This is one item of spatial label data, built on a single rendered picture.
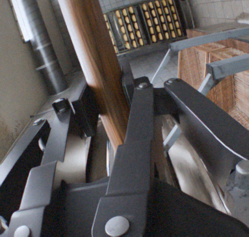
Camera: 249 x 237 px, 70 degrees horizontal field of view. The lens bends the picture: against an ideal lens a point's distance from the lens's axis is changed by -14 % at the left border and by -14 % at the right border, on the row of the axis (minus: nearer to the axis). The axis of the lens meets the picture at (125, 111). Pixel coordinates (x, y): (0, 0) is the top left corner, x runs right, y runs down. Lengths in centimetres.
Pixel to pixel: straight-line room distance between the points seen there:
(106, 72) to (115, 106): 3
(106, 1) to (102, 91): 502
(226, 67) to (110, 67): 49
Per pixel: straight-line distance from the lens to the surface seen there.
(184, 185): 107
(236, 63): 63
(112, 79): 16
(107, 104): 16
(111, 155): 111
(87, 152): 150
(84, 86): 17
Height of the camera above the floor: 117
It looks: 5 degrees up
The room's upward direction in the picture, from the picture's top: 106 degrees counter-clockwise
